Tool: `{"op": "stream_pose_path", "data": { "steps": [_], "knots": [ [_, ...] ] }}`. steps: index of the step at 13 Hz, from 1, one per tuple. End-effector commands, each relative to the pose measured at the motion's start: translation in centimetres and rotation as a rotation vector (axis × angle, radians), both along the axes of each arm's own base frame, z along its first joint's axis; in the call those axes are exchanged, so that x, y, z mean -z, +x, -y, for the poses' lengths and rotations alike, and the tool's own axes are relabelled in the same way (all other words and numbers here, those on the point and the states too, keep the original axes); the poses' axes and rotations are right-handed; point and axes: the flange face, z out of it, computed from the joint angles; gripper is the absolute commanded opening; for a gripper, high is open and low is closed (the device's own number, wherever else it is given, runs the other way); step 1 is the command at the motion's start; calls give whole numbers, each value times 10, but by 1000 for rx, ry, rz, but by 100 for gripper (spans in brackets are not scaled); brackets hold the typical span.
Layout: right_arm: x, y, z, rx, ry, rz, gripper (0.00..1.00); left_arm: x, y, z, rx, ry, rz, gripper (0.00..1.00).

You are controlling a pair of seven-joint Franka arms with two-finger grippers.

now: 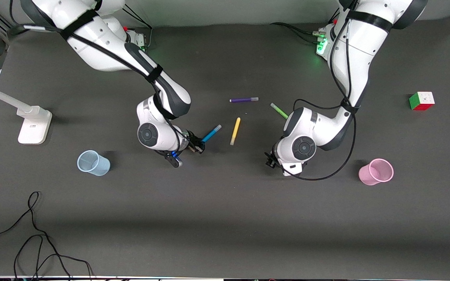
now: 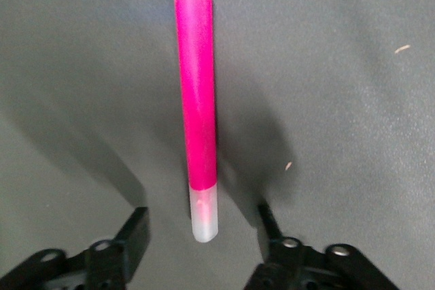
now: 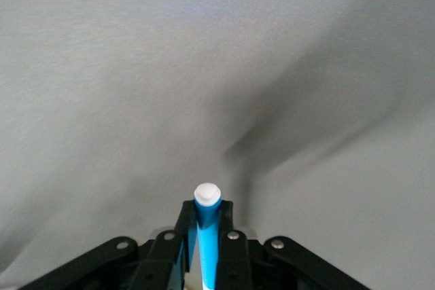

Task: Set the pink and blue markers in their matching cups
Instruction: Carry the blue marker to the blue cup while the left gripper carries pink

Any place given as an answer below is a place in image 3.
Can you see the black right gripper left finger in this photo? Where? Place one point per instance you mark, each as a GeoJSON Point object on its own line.
{"type": "Point", "coordinates": [159, 263]}

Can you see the dark grey table cloth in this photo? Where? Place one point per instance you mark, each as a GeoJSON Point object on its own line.
{"type": "Point", "coordinates": [136, 66]}

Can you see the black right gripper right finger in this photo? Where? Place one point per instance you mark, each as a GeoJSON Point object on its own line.
{"type": "Point", "coordinates": [244, 259]}

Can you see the blue marker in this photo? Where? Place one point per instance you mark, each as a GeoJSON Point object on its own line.
{"type": "Point", "coordinates": [207, 235]}

